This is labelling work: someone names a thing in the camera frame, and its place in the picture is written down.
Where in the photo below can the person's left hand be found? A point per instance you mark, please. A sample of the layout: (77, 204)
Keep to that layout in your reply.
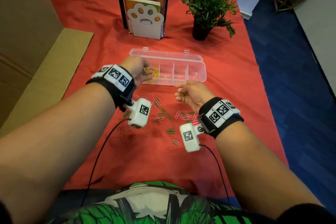
(135, 67)

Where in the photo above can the person's right hand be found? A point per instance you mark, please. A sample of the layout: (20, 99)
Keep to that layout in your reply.
(197, 95)

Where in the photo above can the small yellow clip bunch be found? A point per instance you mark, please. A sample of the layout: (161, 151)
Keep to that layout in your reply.
(183, 95)

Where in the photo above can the pile of yellow paper clips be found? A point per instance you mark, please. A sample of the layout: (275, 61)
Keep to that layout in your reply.
(155, 73)

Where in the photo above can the clear plastic compartment box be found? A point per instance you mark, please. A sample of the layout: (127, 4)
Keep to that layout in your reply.
(181, 71)

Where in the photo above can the colored paper clips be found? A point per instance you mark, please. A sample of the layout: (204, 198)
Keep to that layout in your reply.
(162, 116)

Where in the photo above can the person's right forearm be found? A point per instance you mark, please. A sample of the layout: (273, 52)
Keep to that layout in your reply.
(262, 174)

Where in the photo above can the person's left forearm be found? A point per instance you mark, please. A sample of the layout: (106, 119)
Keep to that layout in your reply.
(52, 147)

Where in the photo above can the large brown cardboard box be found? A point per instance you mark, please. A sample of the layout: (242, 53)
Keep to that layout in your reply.
(29, 48)

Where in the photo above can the black white marker wristband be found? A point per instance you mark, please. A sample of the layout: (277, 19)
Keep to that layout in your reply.
(221, 116)
(113, 82)

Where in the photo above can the white paw-shaped bookend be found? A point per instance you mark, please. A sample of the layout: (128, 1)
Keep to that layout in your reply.
(145, 31)

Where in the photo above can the red tablecloth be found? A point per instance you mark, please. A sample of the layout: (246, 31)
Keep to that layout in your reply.
(236, 87)

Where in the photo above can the small yellow book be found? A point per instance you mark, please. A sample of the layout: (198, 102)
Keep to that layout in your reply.
(134, 2)

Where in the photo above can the small green potted plant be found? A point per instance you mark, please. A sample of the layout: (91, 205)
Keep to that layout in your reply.
(210, 3)

